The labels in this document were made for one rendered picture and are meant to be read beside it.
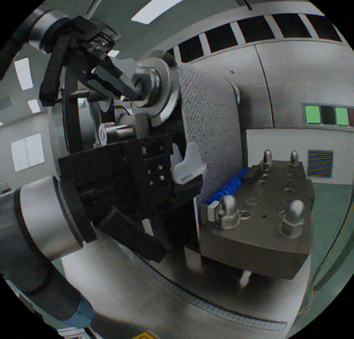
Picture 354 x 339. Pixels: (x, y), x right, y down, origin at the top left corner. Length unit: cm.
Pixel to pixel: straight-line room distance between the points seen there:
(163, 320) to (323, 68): 71
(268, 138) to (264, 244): 273
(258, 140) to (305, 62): 251
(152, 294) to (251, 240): 20
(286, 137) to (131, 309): 285
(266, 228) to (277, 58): 48
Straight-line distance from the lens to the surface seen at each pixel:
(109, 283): 35
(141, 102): 26
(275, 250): 19
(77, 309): 21
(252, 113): 51
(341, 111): 53
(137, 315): 29
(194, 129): 24
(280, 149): 288
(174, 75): 23
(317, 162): 296
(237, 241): 19
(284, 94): 50
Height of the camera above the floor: 117
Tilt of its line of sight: 12 degrees down
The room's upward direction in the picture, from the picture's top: 9 degrees counter-clockwise
